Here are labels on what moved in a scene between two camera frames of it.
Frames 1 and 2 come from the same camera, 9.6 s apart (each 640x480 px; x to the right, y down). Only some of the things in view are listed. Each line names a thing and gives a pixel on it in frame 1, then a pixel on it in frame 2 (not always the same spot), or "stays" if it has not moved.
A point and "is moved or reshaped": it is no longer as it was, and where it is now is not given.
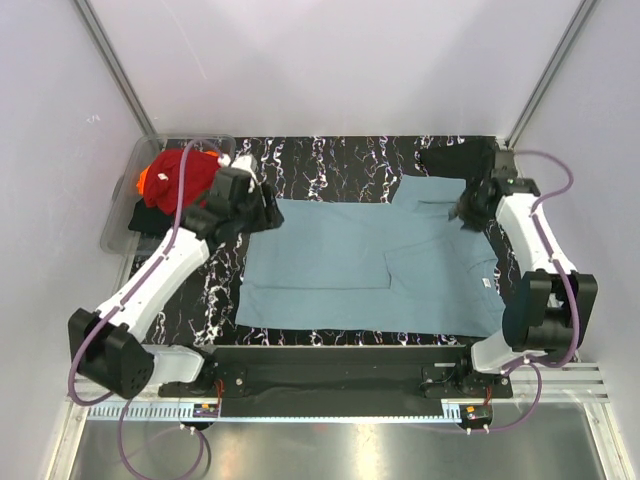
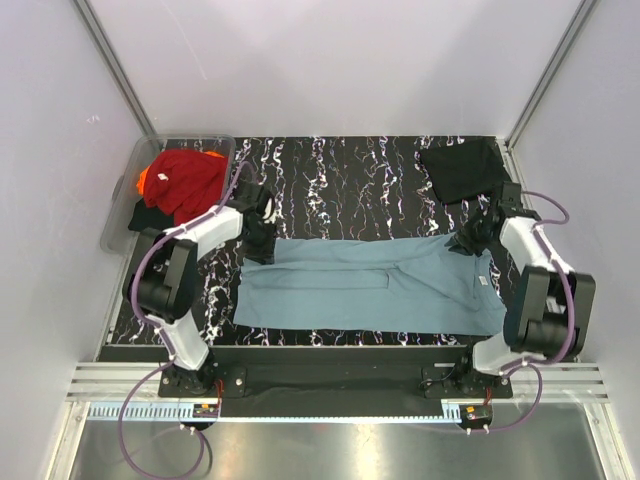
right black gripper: x=472 y=222 to x=462 y=241
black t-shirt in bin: x=150 y=219 stays
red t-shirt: x=162 y=179 stays
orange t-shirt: x=141 y=180 stays
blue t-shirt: x=404 y=267 is moved or reshaped
